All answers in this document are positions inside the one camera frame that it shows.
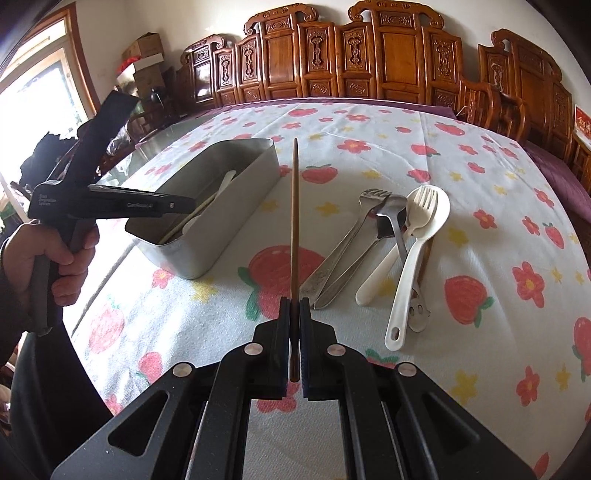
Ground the small white plastic spoon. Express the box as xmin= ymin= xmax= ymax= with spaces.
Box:
xmin=181 ymin=170 xmax=236 ymax=234

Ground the purple armchair cushion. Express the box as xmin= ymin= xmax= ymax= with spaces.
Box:
xmin=524 ymin=142 xmax=591 ymax=223

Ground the carved wooden armchair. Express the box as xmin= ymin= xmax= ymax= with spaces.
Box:
xmin=478 ymin=29 xmax=590 ymax=190

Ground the person's left hand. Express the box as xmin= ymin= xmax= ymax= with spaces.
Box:
xmin=2 ymin=222 xmax=99 ymax=313

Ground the rectangular metal tin box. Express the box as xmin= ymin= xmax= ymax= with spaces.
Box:
xmin=125 ymin=138 xmax=280 ymax=279

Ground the stainless steel spoon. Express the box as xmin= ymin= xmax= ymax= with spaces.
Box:
xmin=314 ymin=195 xmax=408 ymax=310

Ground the red greeting card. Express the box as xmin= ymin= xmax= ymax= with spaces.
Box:
xmin=574 ymin=105 xmax=591 ymax=142

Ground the large white plastic spoon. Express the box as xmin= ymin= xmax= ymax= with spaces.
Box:
xmin=385 ymin=185 xmax=451 ymax=351

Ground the stainless steel fork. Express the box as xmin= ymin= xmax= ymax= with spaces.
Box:
xmin=300 ymin=188 xmax=392 ymax=305

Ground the brown cardboard box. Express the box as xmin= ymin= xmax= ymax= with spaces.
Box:
xmin=121 ymin=32 xmax=163 ymax=60

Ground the white plastic fork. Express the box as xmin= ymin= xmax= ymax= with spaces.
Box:
xmin=356 ymin=185 xmax=437 ymax=306

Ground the white cardboard box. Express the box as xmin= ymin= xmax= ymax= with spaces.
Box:
xmin=117 ymin=53 xmax=164 ymax=82

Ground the wooden window door frame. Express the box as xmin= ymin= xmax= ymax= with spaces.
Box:
xmin=0 ymin=3 xmax=102 ymax=121

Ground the dark wooden cabinet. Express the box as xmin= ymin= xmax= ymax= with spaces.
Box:
xmin=116 ymin=64 xmax=180 ymax=129

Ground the carved wooden sofa bench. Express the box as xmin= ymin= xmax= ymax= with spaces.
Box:
xmin=173 ymin=1 xmax=529 ymax=142

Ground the strawberry flower print tablecloth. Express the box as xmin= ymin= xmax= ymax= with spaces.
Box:
xmin=68 ymin=104 xmax=590 ymax=479

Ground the light bamboo chopstick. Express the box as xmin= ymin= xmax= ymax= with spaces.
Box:
xmin=157 ymin=197 xmax=213 ymax=245

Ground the dark brown wooden chopstick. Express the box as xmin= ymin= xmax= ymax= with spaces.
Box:
xmin=290 ymin=138 xmax=300 ymax=383

